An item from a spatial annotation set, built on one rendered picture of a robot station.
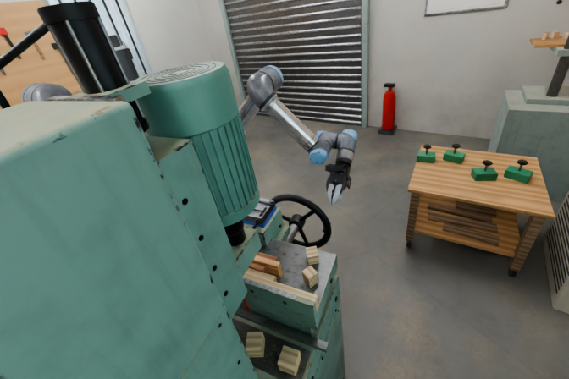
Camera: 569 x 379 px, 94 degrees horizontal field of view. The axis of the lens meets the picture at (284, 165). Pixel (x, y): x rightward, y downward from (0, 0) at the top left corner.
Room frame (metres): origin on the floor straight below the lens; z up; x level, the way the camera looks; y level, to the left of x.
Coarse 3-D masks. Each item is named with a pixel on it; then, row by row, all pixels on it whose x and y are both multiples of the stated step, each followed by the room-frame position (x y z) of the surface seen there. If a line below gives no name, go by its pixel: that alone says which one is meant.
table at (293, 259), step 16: (272, 240) 0.65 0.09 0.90; (288, 256) 0.57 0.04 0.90; (304, 256) 0.56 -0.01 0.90; (320, 256) 0.55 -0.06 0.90; (336, 256) 0.54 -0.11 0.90; (288, 272) 0.51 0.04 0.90; (320, 272) 0.49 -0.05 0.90; (304, 288) 0.45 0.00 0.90; (320, 288) 0.44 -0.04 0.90; (256, 304) 0.46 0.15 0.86; (272, 304) 0.43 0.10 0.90; (320, 304) 0.40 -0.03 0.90; (304, 320) 0.38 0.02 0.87
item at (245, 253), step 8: (248, 232) 0.53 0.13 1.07; (256, 232) 0.53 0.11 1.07; (248, 240) 0.50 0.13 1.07; (256, 240) 0.52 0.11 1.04; (232, 248) 0.49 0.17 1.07; (240, 248) 0.48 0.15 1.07; (248, 248) 0.49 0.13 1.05; (256, 248) 0.52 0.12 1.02; (240, 256) 0.46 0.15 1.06; (248, 256) 0.48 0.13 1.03; (240, 264) 0.46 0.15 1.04; (248, 264) 0.48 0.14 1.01; (240, 272) 0.45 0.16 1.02
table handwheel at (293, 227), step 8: (280, 200) 0.82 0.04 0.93; (288, 200) 0.81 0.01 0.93; (296, 200) 0.79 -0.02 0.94; (304, 200) 0.78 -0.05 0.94; (312, 208) 0.76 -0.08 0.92; (320, 208) 0.76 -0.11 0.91; (296, 216) 0.82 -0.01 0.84; (304, 216) 0.79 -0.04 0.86; (320, 216) 0.74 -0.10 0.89; (296, 224) 0.78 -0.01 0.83; (304, 224) 0.80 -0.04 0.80; (328, 224) 0.73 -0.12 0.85; (296, 232) 0.76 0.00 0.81; (328, 232) 0.73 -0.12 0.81; (288, 240) 0.71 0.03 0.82; (296, 240) 0.82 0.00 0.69; (304, 240) 0.79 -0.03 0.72; (320, 240) 0.75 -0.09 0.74; (328, 240) 0.74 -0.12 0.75
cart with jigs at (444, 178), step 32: (416, 160) 1.49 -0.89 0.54; (448, 160) 1.42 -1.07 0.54; (480, 160) 1.37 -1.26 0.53; (512, 160) 1.32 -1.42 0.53; (416, 192) 1.20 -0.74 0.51; (448, 192) 1.13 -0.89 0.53; (480, 192) 1.09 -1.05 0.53; (512, 192) 1.05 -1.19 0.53; (544, 192) 1.01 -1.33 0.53; (416, 224) 1.25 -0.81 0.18; (448, 224) 1.19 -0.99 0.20; (480, 224) 1.14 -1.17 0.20; (512, 224) 1.12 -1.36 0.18; (512, 256) 0.91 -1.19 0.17
